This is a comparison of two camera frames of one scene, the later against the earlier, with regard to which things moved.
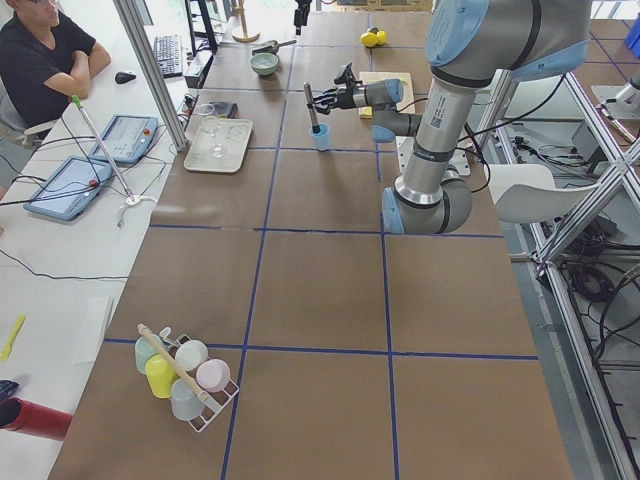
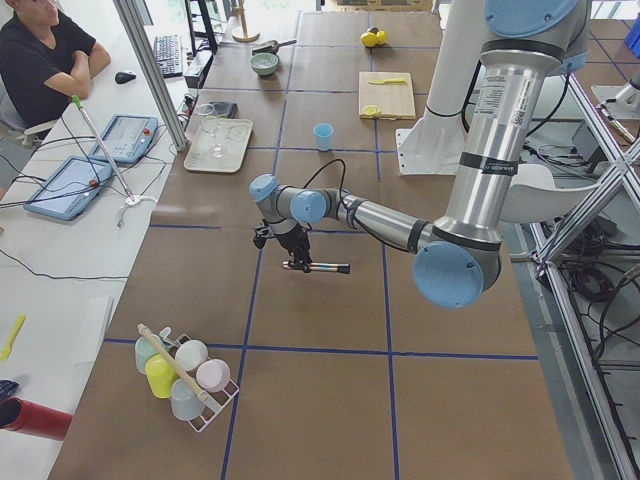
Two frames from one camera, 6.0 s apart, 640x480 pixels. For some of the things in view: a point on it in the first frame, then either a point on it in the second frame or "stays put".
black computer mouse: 122,77 stays put
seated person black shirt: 45,64 stays put
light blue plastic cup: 320,135 stays put
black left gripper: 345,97 to 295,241
